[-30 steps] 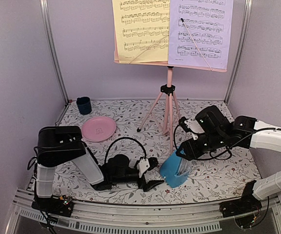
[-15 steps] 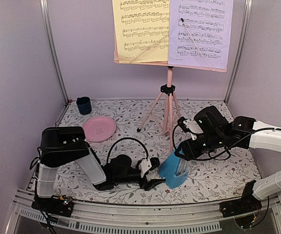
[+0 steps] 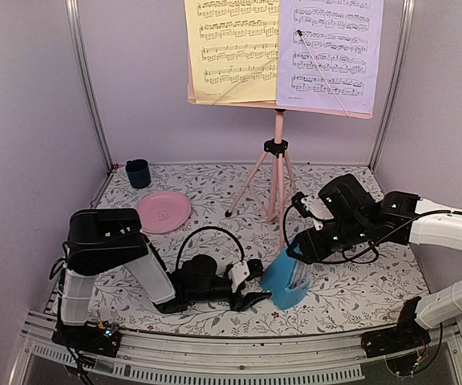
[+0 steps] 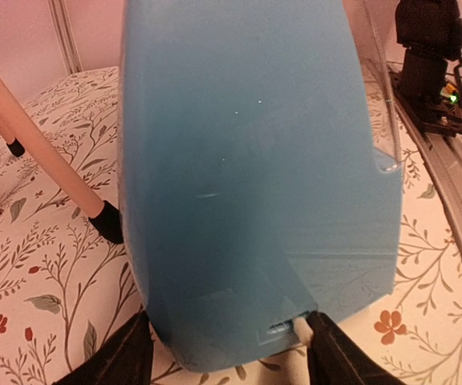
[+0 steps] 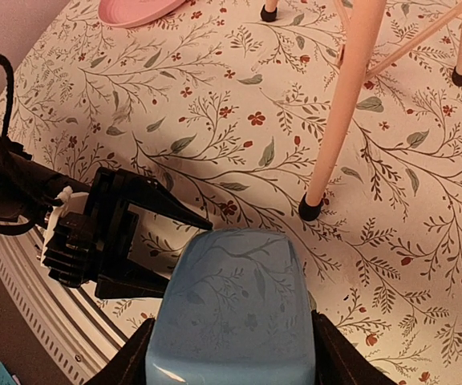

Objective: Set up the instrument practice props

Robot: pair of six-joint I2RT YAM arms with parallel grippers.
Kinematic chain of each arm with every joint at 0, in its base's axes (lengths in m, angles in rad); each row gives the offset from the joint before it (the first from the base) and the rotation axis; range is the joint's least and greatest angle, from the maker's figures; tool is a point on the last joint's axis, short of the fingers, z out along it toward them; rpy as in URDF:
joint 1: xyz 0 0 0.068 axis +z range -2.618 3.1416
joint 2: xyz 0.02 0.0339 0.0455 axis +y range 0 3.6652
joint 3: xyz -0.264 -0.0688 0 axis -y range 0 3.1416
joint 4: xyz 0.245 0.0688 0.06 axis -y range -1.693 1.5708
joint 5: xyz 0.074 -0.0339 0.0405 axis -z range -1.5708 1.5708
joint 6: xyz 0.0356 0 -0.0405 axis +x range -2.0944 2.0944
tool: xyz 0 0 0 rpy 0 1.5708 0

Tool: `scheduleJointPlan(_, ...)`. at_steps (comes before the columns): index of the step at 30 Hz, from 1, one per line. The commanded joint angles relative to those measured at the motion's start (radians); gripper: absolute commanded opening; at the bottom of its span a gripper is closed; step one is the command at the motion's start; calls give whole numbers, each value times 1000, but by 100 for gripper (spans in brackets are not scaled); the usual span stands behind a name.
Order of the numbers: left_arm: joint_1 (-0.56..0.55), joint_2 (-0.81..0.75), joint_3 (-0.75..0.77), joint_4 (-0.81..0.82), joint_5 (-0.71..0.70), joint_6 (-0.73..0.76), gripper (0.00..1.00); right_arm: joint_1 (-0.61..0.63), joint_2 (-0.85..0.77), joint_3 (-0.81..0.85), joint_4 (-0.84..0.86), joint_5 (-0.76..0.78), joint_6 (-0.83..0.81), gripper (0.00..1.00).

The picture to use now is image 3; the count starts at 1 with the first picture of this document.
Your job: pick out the yellow sheet music page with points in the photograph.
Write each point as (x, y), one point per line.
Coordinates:
(233, 50)

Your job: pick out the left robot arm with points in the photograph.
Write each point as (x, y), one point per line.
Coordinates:
(100, 240)

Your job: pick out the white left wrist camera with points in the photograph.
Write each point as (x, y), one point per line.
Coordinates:
(244, 271)

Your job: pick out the dark blue cup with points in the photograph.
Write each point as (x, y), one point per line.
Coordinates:
(138, 173)

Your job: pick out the blue metronome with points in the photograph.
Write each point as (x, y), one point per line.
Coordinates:
(287, 279)

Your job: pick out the aluminium frame post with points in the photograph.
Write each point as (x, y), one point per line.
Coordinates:
(76, 32)
(405, 26)

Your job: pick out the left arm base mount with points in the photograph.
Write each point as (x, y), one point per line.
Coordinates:
(102, 339)

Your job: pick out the pink music stand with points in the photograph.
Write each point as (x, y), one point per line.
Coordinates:
(282, 172)

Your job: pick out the left aluminium frame post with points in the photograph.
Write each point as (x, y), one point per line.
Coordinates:
(76, 32)

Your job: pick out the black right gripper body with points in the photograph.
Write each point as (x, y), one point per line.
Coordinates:
(322, 250)

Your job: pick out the pink round plate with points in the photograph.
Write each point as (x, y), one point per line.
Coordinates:
(163, 212)

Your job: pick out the right aluminium frame post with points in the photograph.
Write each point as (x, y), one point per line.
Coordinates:
(405, 26)

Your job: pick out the aluminium front rail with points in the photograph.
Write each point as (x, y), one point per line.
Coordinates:
(336, 358)

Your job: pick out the purple sheet music page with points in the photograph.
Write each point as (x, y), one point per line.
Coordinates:
(328, 55)

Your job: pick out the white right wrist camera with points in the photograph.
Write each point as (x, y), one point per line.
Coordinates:
(311, 206)

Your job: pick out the floral table mat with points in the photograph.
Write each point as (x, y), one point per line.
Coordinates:
(341, 297)

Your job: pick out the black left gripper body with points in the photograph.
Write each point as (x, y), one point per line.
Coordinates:
(236, 304)

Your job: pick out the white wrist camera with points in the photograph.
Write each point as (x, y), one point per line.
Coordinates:
(244, 271)
(311, 206)

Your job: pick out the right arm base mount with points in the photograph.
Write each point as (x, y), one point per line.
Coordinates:
(393, 340)

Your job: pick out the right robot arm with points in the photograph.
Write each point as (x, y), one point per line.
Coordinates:
(346, 215)

